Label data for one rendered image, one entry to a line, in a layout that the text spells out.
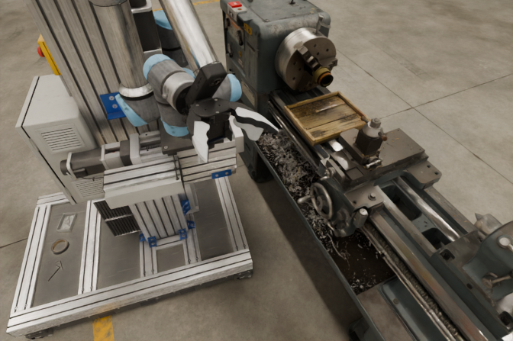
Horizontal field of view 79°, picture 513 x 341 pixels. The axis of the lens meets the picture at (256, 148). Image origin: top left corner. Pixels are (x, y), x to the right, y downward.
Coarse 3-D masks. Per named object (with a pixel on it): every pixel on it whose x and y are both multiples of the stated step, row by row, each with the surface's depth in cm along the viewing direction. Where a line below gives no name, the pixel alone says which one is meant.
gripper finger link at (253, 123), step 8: (240, 112) 58; (248, 112) 58; (240, 120) 58; (248, 120) 58; (256, 120) 57; (264, 120) 57; (248, 128) 60; (256, 128) 59; (264, 128) 57; (272, 128) 57; (248, 136) 61; (256, 136) 61
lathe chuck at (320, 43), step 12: (300, 36) 157; (312, 36) 155; (324, 36) 159; (288, 48) 158; (312, 48) 158; (324, 48) 161; (288, 60) 156; (300, 60) 159; (288, 72) 161; (300, 72) 165; (288, 84) 167
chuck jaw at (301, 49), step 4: (300, 44) 154; (296, 48) 154; (300, 48) 155; (304, 48) 154; (300, 52) 154; (304, 52) 153; (308, 52) 153; (304, 56) 154; (308, 56) 155; (312, 56) 155; (304, 60) 160; (308, 60) 155; (312, 60) 155; (308, 64) 156; (312, 64) 157; (316, 64) 155; (312, 68) 156; (316, 68) 157
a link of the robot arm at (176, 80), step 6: (180, 72) 65; (168, 78) 64; (174, 78) 63; (180, 78) 63; (186, 78) 63; (192, 78) 65; (168, 84) 63; (174, 84) 62; (180, 84) 62; (168, 90) 63; (174, 90) 62; (168, 96) 63; (174, 108) 65
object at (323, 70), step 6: (324, 66) 156; (312, 72) 160; (318, 72) 155; (324, 72) 155; (330, 72) 157; (312, 78) 159; (318, 78) 156; (324, 78) 154; (330, 78) 159; (318, 84) 159; (324, 84) 160
